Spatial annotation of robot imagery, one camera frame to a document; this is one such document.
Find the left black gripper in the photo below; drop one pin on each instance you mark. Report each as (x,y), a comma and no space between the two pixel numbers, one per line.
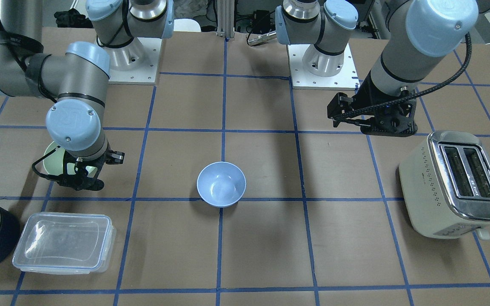
(367,94)

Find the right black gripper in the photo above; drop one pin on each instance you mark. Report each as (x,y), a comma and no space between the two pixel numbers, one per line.
(116,157)

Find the green bowl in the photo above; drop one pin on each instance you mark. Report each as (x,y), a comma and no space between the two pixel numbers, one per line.
(53,164)

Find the blue bowl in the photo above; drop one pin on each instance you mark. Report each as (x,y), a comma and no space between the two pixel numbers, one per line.
(221,184)

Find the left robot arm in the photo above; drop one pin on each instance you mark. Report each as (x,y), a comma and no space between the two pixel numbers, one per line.
(422,33)

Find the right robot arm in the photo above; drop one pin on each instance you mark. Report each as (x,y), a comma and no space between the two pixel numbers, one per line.
(77,82)

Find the clear plastic food container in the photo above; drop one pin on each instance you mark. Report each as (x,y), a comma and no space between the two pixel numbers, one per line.
(59,243)

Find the cream and chrome toaster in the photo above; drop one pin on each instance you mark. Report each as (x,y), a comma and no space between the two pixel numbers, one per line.
(445,183)

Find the white chair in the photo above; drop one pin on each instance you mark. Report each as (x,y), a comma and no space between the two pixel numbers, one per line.
(187,25)

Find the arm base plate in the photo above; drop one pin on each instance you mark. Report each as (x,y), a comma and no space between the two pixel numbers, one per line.
(137,63)
(309,72)

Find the aluminium frame post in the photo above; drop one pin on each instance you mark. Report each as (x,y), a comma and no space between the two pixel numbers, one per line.
(225,15)

